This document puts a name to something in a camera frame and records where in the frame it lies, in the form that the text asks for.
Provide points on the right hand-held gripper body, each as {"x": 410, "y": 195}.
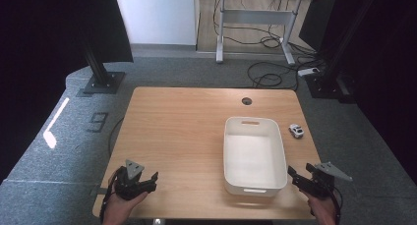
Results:
{"x": 321, "y": 185}

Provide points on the black metal stand with base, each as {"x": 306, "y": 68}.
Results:
{"x": 324, "y": 85}
{"x": 101, "y": 79}

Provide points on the white power strip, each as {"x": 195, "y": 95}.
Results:
{"x": 308, "y": 71}

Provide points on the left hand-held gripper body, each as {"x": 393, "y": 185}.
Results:
{"x": 129, "y": 187}

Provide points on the black curtain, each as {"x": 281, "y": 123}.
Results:
{"x": 39, "y": 54}
{"x": 393, "y": 71}

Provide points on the white toy car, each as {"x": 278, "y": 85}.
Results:
{"x": 296, "y": 131}

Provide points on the person's left hand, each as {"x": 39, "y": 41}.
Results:
{"x": 118, "y": 212}

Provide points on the person's right hand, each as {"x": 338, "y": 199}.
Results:
{"x": 323, "y": 210}

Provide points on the desk with grey metal frame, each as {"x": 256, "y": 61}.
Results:
{"x": 259, "y": 17}

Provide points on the white plastic bin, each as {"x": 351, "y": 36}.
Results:
{"x": 252, "y": 156}

